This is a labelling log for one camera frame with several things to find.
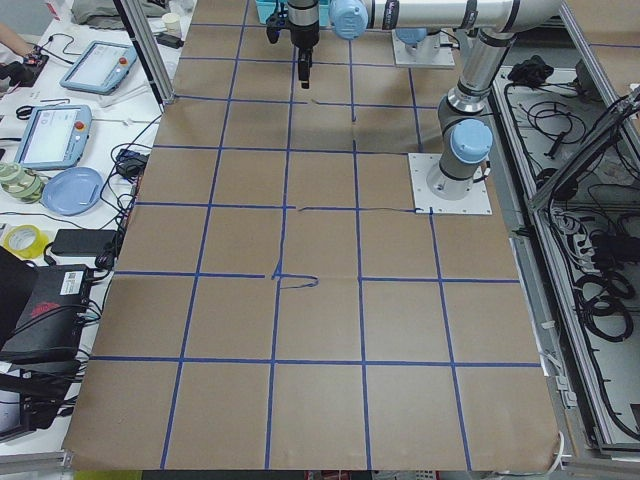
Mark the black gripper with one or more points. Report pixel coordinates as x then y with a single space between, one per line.
305 35

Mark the paper cup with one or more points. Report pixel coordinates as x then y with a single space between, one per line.
172 24

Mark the upper teach pendant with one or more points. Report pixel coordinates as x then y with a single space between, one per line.
100 69

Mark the teach pendant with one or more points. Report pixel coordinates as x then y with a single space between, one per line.
100 69
55 137

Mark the blue plastic plate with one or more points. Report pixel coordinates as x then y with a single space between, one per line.
73 191

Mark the lower teach pendant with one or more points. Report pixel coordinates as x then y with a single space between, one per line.
55 137

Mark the black power adapter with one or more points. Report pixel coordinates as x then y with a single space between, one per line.
82 242

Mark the green tape rolls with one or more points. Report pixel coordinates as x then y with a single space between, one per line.
22 184

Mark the yellow tape roll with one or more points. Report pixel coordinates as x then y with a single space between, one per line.
26 241

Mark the black laptop computer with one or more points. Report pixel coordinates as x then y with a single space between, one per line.
41 310

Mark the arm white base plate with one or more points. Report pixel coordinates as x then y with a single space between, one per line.
441 58
435 193

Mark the aluminium frame post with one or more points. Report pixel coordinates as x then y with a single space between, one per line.
143 40

